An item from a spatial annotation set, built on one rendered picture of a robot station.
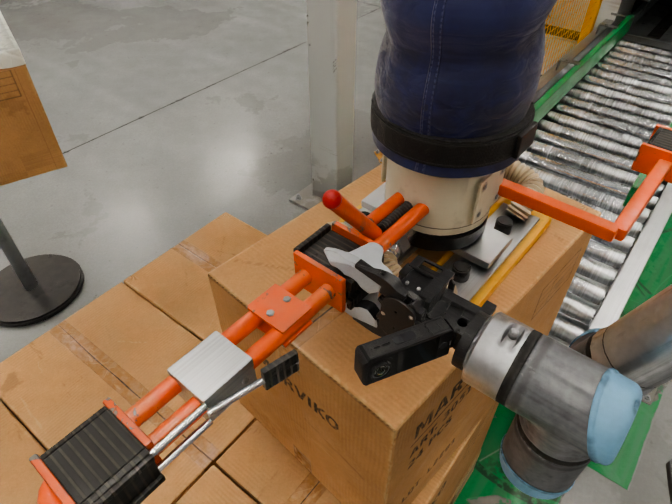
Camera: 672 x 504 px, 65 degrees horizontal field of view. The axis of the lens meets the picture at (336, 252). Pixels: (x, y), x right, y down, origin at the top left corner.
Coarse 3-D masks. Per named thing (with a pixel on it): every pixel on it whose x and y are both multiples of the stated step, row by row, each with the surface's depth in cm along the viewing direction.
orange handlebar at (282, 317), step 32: (512, 192) 79; (640, 192) 78; (576, 224) 75; (608, 224) 73; (288, 288) 65; (320, 288) 65; (256, 320) 62; (288, 320) 60; (256, 352) 58; (160, 384) 55; (128, 416) 52
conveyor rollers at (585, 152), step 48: (624, 48) 268; (576, 96) 233; (624, 96) 230; (576, 144) 200; (624, 144) 205; (576, 192) 180; (624, 192) 179; (624, 240) 160; (576, 288) 147; (576, 336) 134
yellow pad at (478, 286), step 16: (496, 208) 95; (496, 224) 88; (512, 224) 87; (528, 224) 91; (544, 224) 92; (512, 240) 88; (528, 240) 88; (448, 256) 86; (512, 256) 86; (464, 272) 79; (480, 272) 82; (496, 272) 83; (464, 288) 80; (480, 288) 81; (496, 288) 83; (480, 304) 79
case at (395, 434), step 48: (288, 240) 91; (576, 240) 92; (240, 288) 83; (528, 288) 83; (336, 336) 76; (288, 384) 85; (336, 384) 71; (384, 384) 70; (432, 384) 70; (288, 432) 98; (336, 432) 80; (384, 432) 68; (432, 432) 81; (336, 480) 93; (384, 480) 76
